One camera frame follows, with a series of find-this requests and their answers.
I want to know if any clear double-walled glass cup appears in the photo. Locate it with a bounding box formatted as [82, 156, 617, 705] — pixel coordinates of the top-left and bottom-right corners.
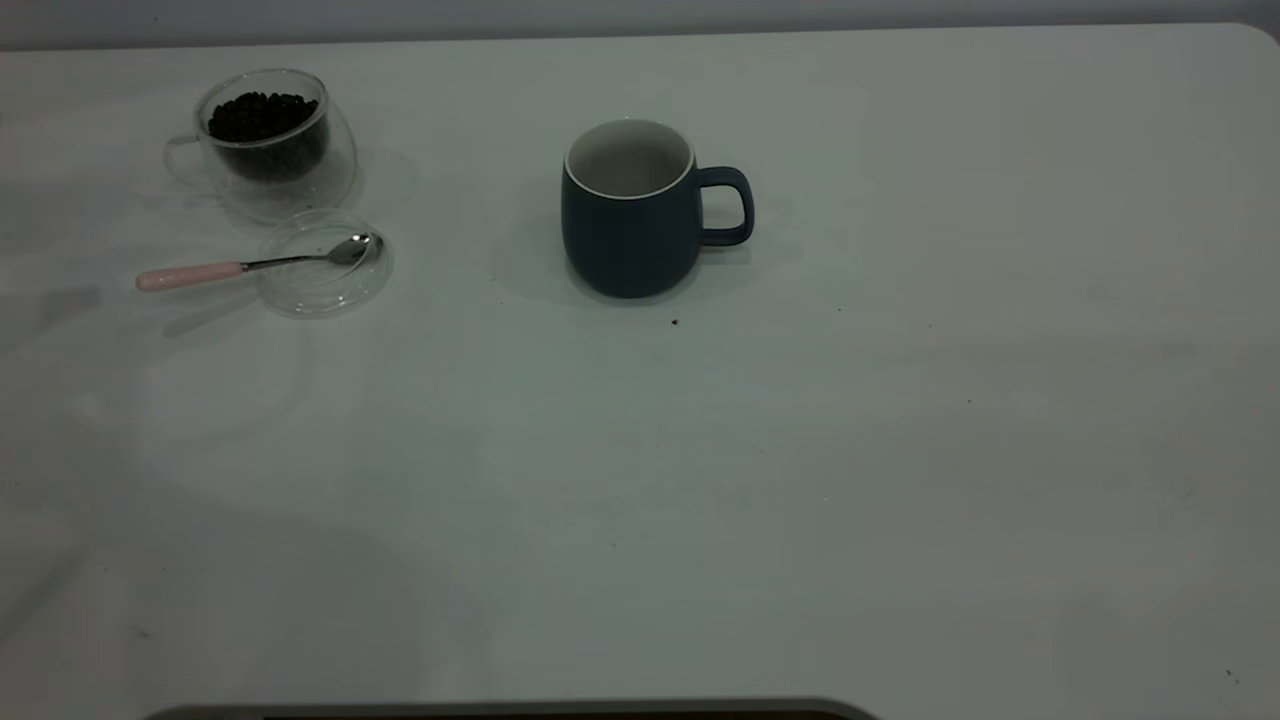
[165, 68, 358, 223]

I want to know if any clear glass saucer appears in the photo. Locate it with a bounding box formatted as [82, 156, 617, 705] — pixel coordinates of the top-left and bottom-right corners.
[255, 208, 393, 319]

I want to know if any pink handled metal spoon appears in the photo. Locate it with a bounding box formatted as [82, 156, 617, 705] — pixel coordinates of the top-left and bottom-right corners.
[136, 234, 373, 293]

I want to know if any dark grey ceramic mug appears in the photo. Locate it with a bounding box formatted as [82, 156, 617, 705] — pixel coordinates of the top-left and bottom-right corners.
[560, 119, 754, 300]

